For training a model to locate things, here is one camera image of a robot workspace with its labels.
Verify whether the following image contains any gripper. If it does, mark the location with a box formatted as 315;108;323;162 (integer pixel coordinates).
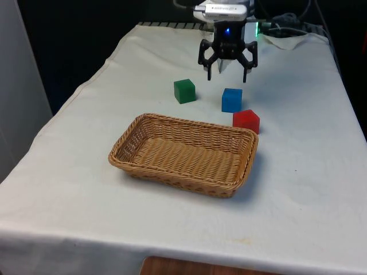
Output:
197;19;259;84

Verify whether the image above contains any blue cube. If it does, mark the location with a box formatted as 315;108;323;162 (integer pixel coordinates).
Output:
221;88;244;113

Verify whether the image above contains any green cube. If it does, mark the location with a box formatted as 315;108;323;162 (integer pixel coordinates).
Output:
173;78;197;105

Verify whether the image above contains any red cube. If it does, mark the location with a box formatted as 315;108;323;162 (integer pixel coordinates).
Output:
232;108;261;135

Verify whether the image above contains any wicker basket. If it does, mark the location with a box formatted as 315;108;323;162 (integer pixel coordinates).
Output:
108;112;260;199

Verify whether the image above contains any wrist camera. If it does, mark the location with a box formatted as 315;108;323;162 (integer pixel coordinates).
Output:
193;3;248;21

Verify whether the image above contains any black cable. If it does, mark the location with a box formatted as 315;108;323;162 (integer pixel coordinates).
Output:
295;0;312;22
172;0;199;9

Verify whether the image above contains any grey cable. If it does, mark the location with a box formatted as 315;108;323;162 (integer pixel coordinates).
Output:
314;0;333;35

